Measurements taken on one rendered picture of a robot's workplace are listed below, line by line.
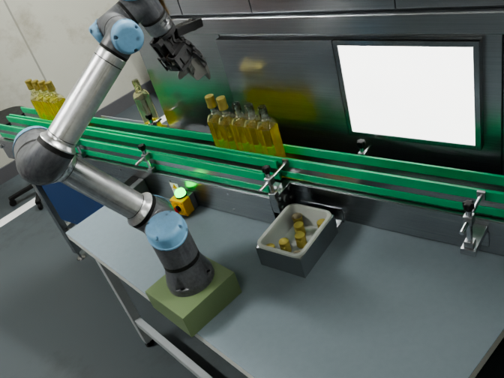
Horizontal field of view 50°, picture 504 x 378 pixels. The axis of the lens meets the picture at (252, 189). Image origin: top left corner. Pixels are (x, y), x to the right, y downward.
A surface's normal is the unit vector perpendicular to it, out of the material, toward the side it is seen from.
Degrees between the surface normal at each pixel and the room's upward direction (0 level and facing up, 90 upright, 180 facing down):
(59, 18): 90
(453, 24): 90
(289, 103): 90
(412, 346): 0
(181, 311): 3
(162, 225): 6
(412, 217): 90
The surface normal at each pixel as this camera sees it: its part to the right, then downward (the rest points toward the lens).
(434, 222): -0.55, 0.59
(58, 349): -0.25, -0.79
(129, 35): 0.43, 0.40
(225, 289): 0.67, 0.28
